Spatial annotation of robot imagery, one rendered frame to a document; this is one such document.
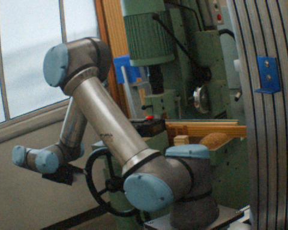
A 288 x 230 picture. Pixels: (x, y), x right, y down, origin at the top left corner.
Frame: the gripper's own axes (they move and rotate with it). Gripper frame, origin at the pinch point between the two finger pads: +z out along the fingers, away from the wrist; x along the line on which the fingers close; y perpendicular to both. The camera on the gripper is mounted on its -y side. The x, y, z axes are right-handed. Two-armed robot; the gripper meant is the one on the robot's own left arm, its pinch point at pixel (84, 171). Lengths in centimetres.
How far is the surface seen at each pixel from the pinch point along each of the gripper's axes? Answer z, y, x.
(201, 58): 36, -55, 18
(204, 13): 35, -78, 18
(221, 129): 33, -25, 34
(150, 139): 12.2, -15.8, 18.1
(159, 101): 23.5, -33.1, 9.7
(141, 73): 90, -70, -65
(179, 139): 20.3, -17.7, 24.5
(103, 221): 134, 23, -119
